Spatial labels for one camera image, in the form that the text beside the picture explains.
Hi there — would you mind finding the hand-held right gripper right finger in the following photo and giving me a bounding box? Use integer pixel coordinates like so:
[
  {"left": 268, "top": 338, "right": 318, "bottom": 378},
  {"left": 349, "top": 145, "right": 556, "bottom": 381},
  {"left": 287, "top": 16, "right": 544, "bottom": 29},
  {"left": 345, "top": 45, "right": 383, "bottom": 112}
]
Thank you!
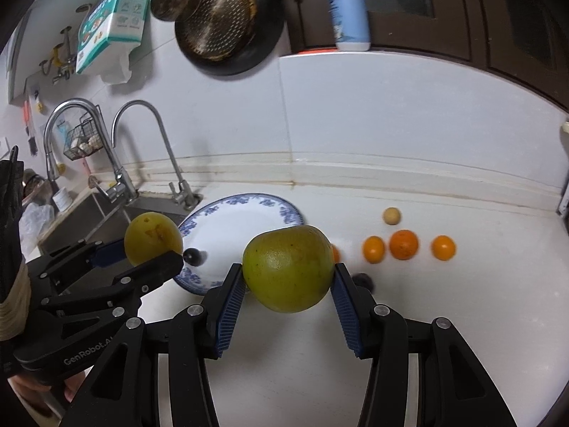
[{"left": 333, "top": 262, "right": 519, "bottom": 427}]

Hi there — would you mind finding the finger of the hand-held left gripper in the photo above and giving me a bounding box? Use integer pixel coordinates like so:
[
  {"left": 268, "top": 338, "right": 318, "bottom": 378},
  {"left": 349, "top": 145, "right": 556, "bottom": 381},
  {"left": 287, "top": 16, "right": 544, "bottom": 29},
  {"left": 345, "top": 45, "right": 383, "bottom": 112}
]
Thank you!
[
  {"left": 27, "top": 238, "right": 127, "bottom": 294},
  {"left": 42, "top": 251, "right": 184, "bottom": 321}
]

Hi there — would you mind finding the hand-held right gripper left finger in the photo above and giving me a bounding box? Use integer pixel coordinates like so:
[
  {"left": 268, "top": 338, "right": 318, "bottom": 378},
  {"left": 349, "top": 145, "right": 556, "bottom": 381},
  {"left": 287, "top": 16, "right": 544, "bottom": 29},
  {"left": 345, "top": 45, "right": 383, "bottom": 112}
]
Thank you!
[{"left": 60, "top": 263, "right": 248, "bottom": 427}]

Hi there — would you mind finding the yellow citrus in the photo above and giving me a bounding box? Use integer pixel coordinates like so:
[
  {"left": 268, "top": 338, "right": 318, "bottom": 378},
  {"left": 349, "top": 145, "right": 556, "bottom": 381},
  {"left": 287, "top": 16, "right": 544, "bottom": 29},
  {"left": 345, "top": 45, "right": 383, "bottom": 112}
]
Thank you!
[{"left": 124, "top": 212, "right": 184, "bottom": 268}]

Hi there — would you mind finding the large green citrus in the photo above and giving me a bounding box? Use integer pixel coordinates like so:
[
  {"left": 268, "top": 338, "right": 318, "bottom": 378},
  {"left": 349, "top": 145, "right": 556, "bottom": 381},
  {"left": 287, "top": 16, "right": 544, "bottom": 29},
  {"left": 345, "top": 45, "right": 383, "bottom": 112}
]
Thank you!
[{"left": 242, "top": 225, "right": 334, "bottom": 313}]

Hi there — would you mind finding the blue and white plate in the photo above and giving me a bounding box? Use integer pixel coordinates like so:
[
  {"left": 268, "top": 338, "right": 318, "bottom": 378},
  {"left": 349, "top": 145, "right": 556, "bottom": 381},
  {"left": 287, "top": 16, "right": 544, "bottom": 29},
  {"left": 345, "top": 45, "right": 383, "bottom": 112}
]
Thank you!
[{"left": 172, "top": 193, "right": 305, "bottom": 295}]

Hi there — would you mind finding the person's left hand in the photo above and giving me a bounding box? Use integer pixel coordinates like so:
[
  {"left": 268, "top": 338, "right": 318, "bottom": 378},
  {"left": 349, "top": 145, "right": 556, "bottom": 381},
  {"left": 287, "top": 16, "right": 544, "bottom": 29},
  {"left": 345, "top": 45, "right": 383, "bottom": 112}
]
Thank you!
[{"left": 9, "top": 367, "right": 87, "bottom": 414}]

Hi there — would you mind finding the steel sink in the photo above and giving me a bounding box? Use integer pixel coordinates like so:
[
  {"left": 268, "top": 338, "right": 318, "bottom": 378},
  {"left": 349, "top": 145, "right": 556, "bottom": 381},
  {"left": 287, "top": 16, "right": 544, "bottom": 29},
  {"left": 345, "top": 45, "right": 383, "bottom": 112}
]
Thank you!
[{"left": 38, "top": 191, "right": 196, "bottom": 268}]

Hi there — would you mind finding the large steel sink faucet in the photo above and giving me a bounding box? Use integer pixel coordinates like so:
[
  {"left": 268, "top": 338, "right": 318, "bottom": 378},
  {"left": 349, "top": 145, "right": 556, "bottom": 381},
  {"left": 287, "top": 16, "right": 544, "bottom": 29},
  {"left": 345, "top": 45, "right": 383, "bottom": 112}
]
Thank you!
[{"left": 43, "top": 99, "right": 138, "bottom": 205}]

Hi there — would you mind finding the clear plastic bag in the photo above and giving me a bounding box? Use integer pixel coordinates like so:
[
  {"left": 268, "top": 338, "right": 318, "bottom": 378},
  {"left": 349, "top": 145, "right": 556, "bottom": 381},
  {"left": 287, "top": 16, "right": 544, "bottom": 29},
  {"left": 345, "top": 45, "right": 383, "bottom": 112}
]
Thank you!
[{"left": 20, "top": 202, "right": 56, "bottom": 254}]

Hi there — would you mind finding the thin steel gooseneck faucet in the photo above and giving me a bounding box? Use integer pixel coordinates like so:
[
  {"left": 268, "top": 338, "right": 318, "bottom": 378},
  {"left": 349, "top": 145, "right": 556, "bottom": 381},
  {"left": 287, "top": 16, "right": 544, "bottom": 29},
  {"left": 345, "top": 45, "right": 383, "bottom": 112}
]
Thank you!
[{"left": 111, "top": 100, "right": 198, "bottom": 207}]

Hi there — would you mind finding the green paper towel pack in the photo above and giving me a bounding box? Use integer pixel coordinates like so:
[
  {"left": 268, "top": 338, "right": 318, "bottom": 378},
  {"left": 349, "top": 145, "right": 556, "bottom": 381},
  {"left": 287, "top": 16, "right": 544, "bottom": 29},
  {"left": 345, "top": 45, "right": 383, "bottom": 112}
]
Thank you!
[{"left": 75, "top": 0, "right": 154, "bottom": 85}]

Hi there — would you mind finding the dish rack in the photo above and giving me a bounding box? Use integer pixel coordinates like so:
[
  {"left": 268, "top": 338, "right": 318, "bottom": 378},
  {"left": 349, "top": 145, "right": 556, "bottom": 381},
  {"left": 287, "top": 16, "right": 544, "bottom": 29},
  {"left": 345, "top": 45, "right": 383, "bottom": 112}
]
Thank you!
[{"left": 558, "top": 173, "right": 569, "bottom": 232}]

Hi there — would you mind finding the small copper pot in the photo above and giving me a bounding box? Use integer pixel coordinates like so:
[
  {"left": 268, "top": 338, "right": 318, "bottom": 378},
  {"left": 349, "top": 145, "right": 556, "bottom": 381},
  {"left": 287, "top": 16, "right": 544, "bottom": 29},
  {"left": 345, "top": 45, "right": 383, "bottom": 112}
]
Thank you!
[{"left": 150, "top": 0, "right": 203, "bottom": 23}]

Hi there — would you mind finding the black frying pan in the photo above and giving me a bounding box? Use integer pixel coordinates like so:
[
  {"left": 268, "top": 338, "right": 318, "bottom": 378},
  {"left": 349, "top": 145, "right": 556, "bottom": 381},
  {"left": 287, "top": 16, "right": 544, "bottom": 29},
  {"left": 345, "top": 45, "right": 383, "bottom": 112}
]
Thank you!
[{"left": 174, "top": 0, "right": 285, "bottom": 76}]

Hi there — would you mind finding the white pump soap bottle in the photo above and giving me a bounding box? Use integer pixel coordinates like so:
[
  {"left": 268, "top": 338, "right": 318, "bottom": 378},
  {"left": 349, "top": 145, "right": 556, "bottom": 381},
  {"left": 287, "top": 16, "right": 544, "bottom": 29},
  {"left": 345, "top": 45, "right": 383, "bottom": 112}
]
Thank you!
[{"left": 328, "top": 0, "right": 372, "bottom": 52}]

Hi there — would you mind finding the black wire basket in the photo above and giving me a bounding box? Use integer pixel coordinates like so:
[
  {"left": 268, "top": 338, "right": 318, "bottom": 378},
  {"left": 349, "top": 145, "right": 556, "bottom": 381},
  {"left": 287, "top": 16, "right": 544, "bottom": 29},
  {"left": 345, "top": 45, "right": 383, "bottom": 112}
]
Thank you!
[{"left": 62, "top": 113, "right": 107, "bottom": 161}]

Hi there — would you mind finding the metal wall tap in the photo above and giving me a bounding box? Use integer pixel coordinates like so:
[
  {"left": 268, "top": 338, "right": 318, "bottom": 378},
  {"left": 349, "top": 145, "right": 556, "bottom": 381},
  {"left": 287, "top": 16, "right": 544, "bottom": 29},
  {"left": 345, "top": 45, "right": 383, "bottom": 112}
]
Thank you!
[
  {"left": 39, "top": 44, "right": 63, "bottom": 74},
  {"left": 52, "top": 27, "right": 77, "bottom": 83}
]

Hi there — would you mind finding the white vented wall cabinet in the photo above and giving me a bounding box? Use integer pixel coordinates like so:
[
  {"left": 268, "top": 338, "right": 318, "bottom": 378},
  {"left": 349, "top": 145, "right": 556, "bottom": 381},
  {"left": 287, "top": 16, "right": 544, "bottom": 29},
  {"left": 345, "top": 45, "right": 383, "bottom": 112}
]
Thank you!
[{"left": 6, "top": 9, "right": 34, "bottom": 105}]

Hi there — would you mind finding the dark brown window frame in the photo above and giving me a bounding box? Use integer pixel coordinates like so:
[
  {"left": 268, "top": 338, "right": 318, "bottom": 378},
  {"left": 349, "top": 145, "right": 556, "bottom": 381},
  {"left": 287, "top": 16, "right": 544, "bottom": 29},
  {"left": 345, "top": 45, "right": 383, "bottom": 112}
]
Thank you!
[{"left": 276, "top": 0, "right": 569, "bottom": 114}]

